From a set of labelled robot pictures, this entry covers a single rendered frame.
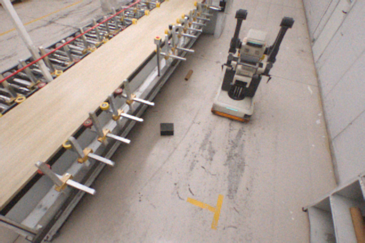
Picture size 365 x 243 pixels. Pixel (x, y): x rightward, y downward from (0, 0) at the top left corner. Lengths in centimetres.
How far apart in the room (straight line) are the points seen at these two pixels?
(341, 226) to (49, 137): 261
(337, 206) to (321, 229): 40
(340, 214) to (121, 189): 222
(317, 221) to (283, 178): 57
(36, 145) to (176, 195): 148
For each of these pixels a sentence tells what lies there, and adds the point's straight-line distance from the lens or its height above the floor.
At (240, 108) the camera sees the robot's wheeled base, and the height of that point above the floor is 28.
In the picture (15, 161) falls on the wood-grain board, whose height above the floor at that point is 90.
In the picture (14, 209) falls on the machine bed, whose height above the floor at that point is 78.
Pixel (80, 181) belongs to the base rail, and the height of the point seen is 70.
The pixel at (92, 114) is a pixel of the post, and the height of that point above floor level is 113.
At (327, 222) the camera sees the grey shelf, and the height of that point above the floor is 14.
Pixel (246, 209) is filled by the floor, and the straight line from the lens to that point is 251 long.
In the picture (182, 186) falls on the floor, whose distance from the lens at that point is 245.
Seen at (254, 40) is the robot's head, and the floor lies 131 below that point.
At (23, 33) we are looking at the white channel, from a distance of 242.
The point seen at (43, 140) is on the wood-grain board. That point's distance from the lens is 198.
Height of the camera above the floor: 225
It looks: 49 degrees down
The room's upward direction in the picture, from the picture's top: 5 degrees clockwise
